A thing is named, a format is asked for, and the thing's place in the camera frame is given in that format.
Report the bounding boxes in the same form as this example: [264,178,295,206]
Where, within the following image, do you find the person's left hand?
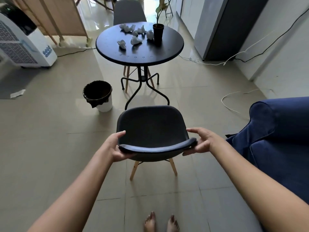
[103,130,136,164]

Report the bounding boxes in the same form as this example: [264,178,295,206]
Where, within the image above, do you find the person's right hand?
[182,128,224,156]

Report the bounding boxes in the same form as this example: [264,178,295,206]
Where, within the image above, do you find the dark grey wooden-legged chair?
[116,105,198,181]
[113,0,155,93]

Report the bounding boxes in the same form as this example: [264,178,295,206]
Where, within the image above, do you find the person's left forearm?
[26,140,114,232]

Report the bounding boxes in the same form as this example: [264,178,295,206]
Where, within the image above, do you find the person's right forearm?
[209,135,309,232]

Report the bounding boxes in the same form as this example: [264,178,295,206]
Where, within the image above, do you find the white bin with black bag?
[83,80,113,112]

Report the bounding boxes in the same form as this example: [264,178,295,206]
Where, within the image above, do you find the round black metal table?
[95,21,184,111]

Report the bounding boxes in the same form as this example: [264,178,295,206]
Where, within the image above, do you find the blue fabric sofa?
[225,97,309,206]

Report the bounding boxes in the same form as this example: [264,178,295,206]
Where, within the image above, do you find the person's left foot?
[144,211,157,232]

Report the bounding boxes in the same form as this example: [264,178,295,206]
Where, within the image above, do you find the person's foot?
[167,214,180,232]
[144,211,157,232]

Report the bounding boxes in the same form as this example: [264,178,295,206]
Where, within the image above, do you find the group of crumpled white papers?
[117,23,155,50]

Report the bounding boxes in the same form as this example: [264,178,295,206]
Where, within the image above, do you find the person's right foot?
[167,214,180,232]

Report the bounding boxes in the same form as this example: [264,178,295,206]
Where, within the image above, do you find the black plant pot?
[153,24,165,44]

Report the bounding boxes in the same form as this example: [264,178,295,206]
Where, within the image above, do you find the white paper scrap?
[10,89,26,99]

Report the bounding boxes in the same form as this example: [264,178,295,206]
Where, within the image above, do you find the white portable air cooler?
[0,3,58,68]

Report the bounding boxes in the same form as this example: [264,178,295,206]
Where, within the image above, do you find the black metal stand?
[164,0,174,18]

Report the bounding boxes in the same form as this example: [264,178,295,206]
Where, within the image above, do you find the green leafy plant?
[154,0,170,25]

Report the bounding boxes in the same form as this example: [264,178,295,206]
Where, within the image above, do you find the wooden easel legs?
[75,0,114,12]

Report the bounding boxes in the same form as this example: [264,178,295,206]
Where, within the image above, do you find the white floor cable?
[221,88,261,120]

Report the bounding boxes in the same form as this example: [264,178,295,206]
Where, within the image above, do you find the white cable with plug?
[178,28,276,66]

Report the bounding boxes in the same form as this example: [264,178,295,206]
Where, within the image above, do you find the black wall cable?
[233,8,309,63]

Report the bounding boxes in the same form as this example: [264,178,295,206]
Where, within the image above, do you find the black floor cable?
[56,47,97,57]

